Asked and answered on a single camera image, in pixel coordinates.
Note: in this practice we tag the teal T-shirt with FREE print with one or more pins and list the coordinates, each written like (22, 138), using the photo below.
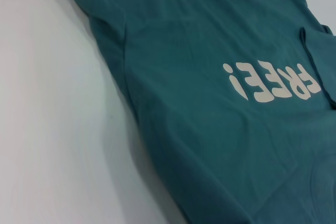
(210, 116)

